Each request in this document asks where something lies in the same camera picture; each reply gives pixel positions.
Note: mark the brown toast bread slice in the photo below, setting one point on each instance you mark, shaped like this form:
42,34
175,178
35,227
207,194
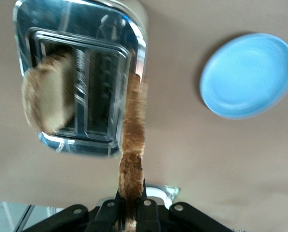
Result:
134,135
47,96

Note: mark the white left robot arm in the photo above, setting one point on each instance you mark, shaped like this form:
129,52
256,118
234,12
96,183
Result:
158,197

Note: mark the beige chrome toaster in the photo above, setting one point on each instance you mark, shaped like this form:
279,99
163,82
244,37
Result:
97,29

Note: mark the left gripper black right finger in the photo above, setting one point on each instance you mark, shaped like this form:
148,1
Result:
147,215

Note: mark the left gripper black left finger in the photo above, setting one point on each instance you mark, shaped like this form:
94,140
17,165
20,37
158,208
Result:
107,217

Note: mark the blue plate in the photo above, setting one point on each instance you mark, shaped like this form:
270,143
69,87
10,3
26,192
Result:
247,77

